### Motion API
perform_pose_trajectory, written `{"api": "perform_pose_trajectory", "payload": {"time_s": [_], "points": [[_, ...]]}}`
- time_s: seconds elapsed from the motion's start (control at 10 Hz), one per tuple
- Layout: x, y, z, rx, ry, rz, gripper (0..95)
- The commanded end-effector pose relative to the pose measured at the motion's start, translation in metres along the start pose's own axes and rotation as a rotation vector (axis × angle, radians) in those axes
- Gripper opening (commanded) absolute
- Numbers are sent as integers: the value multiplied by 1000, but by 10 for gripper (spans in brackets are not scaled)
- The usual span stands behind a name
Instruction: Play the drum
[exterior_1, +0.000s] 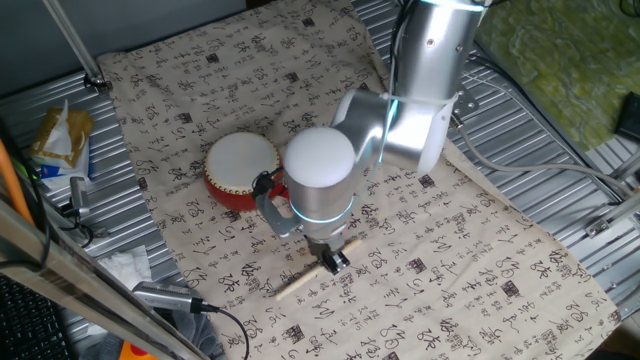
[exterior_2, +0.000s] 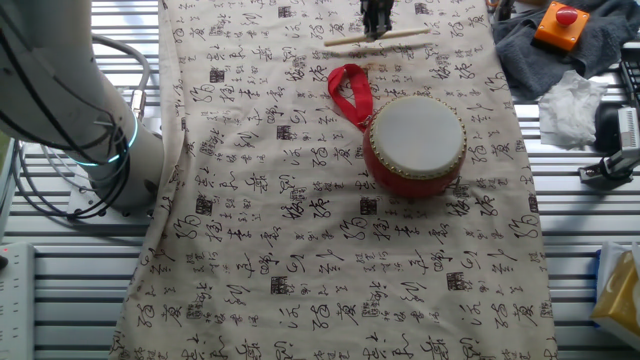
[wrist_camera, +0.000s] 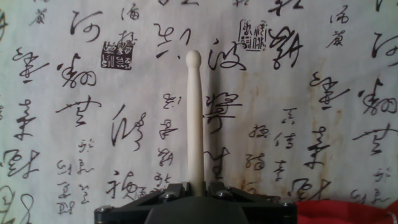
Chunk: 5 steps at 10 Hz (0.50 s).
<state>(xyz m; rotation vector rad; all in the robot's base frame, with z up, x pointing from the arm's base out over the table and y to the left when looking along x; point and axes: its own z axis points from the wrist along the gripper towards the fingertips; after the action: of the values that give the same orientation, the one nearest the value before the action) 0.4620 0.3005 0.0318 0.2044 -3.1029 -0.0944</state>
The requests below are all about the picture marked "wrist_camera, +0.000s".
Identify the calligraphy print tablecloth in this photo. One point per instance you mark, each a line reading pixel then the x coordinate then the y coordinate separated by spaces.
pixel 93 124

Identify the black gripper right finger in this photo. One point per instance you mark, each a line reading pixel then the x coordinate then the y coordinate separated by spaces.
pixel 273 214

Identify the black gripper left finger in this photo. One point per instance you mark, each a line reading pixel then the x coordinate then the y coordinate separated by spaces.
pixel 118 214

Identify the wooden drumstick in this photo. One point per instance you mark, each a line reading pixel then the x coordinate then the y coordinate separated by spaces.
pixel 195 124

